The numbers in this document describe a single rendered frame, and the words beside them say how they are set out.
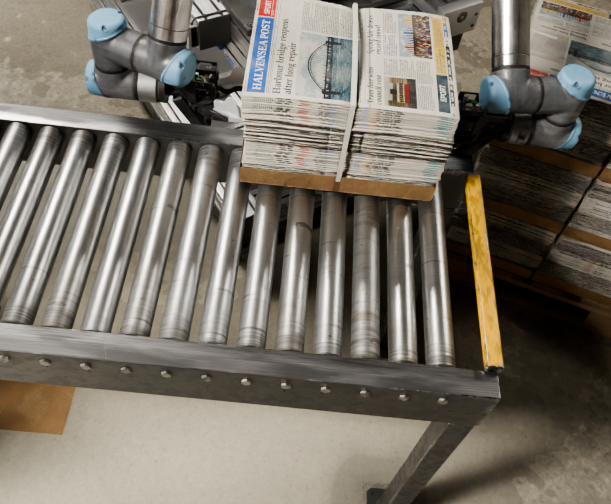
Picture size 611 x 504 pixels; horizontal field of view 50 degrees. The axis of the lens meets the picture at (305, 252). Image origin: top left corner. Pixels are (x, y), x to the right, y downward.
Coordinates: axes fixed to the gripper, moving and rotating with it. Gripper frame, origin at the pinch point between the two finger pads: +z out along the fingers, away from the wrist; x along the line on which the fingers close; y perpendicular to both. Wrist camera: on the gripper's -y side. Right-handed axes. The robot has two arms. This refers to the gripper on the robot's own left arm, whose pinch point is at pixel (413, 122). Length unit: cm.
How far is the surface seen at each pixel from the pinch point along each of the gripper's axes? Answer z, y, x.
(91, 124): 67, 0, 12
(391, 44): 9.7, 23.8, 6.1
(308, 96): 24.1, 23.9, 22.7
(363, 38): 14.9, 23.5, 5.0
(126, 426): 62, -79, 46
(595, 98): -41.6, 3.2, -11.1
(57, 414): 81, -79, 44
